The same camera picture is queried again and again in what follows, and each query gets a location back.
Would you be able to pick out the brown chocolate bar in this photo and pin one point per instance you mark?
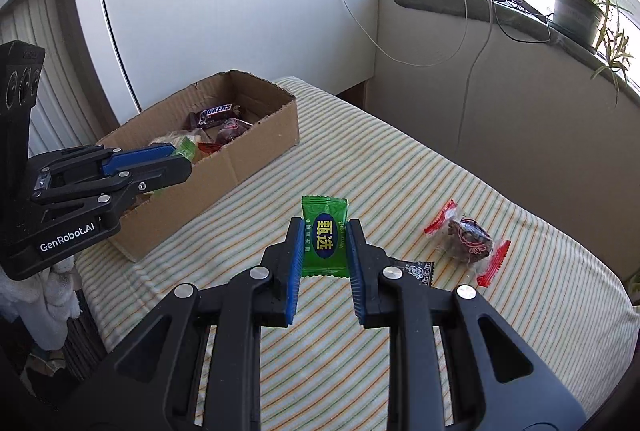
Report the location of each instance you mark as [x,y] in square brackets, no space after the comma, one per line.
[214,115]

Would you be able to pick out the cardboard box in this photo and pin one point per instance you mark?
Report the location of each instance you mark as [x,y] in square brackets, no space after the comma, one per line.
[240,151]

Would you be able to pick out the green candy packet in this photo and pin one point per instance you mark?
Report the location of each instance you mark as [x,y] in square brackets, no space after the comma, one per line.
[186,150]
[324,236]

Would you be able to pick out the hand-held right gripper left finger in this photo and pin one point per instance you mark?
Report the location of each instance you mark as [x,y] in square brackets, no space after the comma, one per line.
[296,271]

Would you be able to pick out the pale pleated curtain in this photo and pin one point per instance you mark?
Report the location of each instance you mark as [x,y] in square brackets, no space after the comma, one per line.
[55,61]

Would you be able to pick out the dark stone window sill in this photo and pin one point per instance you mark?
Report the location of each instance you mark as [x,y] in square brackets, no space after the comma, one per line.
[500,16]

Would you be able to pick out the clear-wrapped pastry packet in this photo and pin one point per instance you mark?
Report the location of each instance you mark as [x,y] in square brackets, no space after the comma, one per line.
[167,139]

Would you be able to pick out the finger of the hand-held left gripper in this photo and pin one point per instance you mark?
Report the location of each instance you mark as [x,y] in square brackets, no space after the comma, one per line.
[160,171]
[135,157]

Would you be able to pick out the small trailing plant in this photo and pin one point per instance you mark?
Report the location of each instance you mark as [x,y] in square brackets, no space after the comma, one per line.
[612,56]

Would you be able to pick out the person's left hand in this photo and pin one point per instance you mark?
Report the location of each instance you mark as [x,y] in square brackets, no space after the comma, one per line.
[57,301]

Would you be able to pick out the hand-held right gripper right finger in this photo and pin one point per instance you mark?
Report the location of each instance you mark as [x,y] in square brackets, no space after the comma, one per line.
[356,271]

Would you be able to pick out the black patterned snack packet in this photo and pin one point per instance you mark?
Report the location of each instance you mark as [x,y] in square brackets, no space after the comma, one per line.
[417,272]

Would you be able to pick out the red-wrapped date candy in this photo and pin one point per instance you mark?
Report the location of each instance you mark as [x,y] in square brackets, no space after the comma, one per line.
[467,238]
[232,130]

